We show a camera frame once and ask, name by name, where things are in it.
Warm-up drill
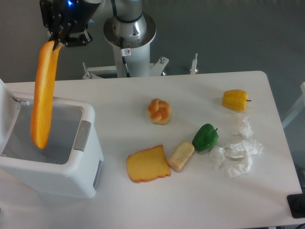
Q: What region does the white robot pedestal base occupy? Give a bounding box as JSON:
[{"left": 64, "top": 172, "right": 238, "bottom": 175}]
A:
[{"left": 82, "top": 11, "right": 200, "bottom": 80}]

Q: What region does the long orange bread loaf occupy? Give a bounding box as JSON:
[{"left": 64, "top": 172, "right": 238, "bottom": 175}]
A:
[{"left": 30, "top": 41, "right": 60, "bottom": 149}]

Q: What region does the upper crumpled white tissue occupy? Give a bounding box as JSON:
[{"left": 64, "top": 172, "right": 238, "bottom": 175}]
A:
[{"left": 232, "top": 116, "right": 254, "bottom": 139}]

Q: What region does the orange toast slice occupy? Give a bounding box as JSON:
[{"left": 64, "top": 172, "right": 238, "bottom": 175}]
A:
[{"left": 126, "top": 145, "right": 171, "bottom": 183}]

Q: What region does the yellow bell pepper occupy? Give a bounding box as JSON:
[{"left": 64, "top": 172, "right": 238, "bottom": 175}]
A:
[{"left": 222, "top": 89, "right": 251, "bottom": 112}]

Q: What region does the large crumpled white tissue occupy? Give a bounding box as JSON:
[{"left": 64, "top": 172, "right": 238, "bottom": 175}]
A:
[{"left": 224, "top": 139, "right": 263, "bottom": 178}]

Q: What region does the white frame at right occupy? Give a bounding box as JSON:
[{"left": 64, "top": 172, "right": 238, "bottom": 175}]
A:
[{"left": 282, "top": 82, "right": 305, "bottom": 129}]

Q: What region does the green bell pepper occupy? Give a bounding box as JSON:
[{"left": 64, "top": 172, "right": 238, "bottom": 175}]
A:
[{"left": 192, "top": 124, "right": 219, "bottom": 152}]

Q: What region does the black device at edge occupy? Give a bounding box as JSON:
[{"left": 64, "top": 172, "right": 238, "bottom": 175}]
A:
[{"left": 286, "top": 194, "right": 305, "bottom": 219}]

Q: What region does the knotted bread roll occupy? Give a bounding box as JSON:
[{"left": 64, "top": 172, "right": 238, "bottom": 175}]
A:
[{"left": 147, "top": 98, "right": 172, "bottom": 125}]

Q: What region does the pale small bread loaf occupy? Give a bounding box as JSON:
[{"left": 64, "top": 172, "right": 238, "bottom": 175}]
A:
[{"left": 168, "top": 141, "right": 195, "bottom": 171}]

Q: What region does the white trash can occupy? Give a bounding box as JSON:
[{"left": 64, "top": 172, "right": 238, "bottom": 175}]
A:
[{"left": 0, "top": 93, "right": 103, "bottom": 198}]

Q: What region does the small crumpled white tissue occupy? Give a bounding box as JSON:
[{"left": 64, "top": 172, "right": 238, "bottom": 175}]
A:
[{"left": 209, "top": 146, "right": 225, "bottom": 166}]

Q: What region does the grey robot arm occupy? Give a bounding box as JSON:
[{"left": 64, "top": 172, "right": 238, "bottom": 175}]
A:
[{"left": 40, "top": 0, "right": 142, "bottom": 50}]

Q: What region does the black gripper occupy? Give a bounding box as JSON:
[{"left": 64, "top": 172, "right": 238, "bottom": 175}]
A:
[{"left": 39, "top": 0, "right": 101, "bottom": 51}]

